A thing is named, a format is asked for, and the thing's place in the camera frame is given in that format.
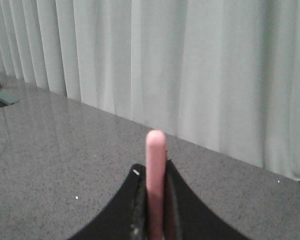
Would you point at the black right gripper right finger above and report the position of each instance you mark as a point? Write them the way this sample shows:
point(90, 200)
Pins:
point(186, 217)

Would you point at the pink chopstick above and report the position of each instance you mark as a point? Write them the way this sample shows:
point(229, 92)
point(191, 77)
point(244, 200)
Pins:
point(155, 159)

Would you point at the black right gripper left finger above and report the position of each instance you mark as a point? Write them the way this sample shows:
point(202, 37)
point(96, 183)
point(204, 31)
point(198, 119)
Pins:
point(125, 216)

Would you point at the white pleated curtain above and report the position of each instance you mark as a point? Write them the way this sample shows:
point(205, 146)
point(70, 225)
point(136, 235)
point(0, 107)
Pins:
point(224, 74)

